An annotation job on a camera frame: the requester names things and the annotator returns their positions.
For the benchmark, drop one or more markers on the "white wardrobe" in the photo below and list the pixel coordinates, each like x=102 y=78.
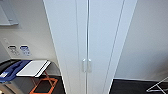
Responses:
x=100 y=26

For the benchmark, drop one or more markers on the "white wall notice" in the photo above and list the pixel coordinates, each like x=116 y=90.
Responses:
x=12 y=50

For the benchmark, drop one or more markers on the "pale wall-mounted shelf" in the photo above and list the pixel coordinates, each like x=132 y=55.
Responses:
x=7 y=15

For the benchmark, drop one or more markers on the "blue wall notice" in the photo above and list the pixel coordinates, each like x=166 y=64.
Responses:
x=25 y=50

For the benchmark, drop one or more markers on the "white table top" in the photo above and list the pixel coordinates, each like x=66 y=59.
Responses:
x=33 y=68

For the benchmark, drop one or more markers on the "orange table frame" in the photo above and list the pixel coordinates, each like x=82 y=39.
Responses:
x=45 y=85

